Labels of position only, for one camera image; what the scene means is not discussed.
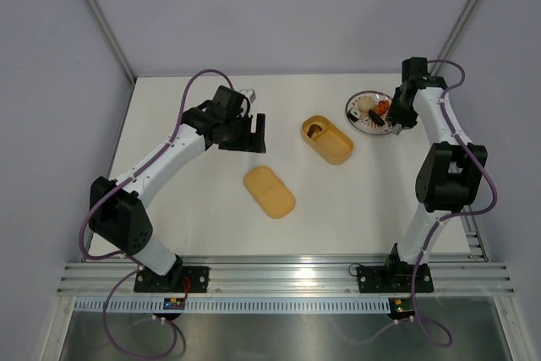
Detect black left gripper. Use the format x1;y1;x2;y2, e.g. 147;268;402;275
220;112;265;153

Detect brown roasted shrimp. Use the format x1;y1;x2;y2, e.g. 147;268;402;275
307;123;323;139

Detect yellow lunch box base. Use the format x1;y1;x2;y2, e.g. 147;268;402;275
301;115;354;165

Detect stainless steel food tongs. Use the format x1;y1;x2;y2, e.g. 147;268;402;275
391;124;403;135

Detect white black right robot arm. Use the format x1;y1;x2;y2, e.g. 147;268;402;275
382;57;488;293

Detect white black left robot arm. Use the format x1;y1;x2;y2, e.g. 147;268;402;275
88;85;266;293

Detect yellow lunch box lid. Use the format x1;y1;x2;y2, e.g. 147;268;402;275
243;166;296;219

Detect orange spotted food piece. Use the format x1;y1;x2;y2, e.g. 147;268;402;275
374;100;390;116

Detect white patterned round plate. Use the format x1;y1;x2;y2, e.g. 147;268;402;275
345;90;391;135

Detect round beige bun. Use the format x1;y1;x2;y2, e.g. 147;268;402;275
357;96;375;113

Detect sushi roll with seaweed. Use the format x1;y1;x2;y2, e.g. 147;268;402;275
347;108;360;122

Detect reflective metal front panel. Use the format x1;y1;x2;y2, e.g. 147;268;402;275
60;298;512;360

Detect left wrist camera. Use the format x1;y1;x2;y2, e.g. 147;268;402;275
239;89;256;103

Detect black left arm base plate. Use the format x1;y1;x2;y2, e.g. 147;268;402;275
134;266;210;294

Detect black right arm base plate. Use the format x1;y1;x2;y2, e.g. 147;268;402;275
356;265;434;294

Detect aluminium rail frame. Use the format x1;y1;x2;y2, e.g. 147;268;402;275
56;255;515;298

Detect right aluminium corner post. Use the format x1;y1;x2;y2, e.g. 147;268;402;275
436;0;483;60

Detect aluminium corner post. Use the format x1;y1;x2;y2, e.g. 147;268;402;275
436;0;483;60
82;0;137;88

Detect left aluminium corner post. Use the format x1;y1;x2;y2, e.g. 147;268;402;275
82;0;137;88

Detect slotted white cable duct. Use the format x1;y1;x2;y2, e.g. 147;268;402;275
74;297;391;315

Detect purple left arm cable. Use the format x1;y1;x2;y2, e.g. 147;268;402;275
79;68;236;356

